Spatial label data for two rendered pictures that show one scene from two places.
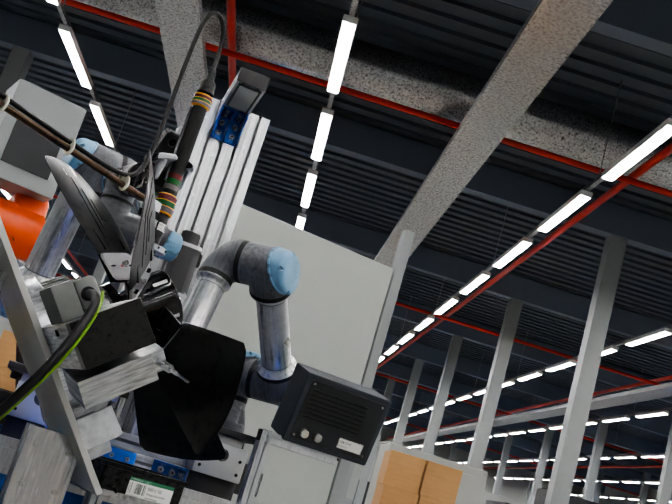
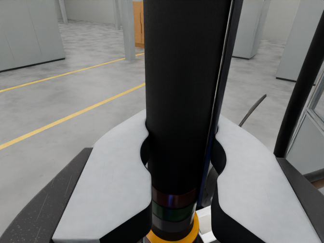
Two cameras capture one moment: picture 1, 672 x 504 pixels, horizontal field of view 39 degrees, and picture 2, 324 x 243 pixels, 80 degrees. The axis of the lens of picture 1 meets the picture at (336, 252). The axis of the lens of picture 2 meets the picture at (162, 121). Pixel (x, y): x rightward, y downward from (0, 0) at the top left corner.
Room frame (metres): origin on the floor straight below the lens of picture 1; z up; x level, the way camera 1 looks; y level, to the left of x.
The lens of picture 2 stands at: (2.03, 0.42, 1.58)
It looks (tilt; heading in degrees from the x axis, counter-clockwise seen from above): 31 degrees down; 216
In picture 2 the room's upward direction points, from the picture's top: 1 degrees clockwise
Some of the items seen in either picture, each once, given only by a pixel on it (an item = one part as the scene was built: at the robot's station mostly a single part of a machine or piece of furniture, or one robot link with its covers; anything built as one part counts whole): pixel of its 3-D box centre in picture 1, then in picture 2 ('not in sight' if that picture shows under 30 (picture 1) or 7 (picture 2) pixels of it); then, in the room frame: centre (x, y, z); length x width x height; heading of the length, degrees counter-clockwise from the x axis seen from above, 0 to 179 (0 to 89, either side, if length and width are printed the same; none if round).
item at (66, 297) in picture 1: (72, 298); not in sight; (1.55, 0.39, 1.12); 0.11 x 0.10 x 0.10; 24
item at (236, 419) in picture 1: (223, 410); not in sight; (2.78, 0.18, 1.09); 0.15 x 0.15 x 0.10
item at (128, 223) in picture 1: (116, 224); not in sight; (2.19, 0.52, 1.40); 0.11 x 0.08 x 0.11; 120
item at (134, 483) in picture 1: (125, 480); not in sight; (2.19, 0.30, 0.85); 0.22 x 0.17 x 0.07; 129
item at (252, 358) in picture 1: (238, 372); not in sight; (2.78, 0.17, 1.20); 0.13 x 0.12 x 0.14; 72
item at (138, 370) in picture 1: (110, 373); not in sight; (1.61, 0.30, 1.03); 0.15 x 0.10 x 0.14; 114
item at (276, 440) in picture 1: (298, 447); not in sight; (2.53, -0.06, 1.04); 0.24 x 0.03 x 0.03; 114
